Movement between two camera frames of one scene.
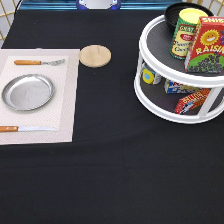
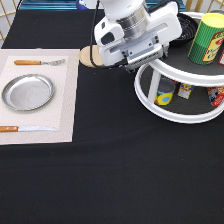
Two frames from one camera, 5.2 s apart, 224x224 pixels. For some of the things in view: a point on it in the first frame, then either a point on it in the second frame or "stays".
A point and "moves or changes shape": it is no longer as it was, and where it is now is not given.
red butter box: (188, 102) -> (215, 95)
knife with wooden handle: (25, 129) stays
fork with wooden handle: (39, 62) stays
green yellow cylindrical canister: (188, 21) -> (208, 42)
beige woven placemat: (61, 66) stays
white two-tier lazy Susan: (164, 87) moves or changes shape
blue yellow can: (150, 77) -> (165, 92)
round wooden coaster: (95, 56) stays
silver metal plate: (28, 92) stays
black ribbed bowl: (172, 12) -> (189, 26)
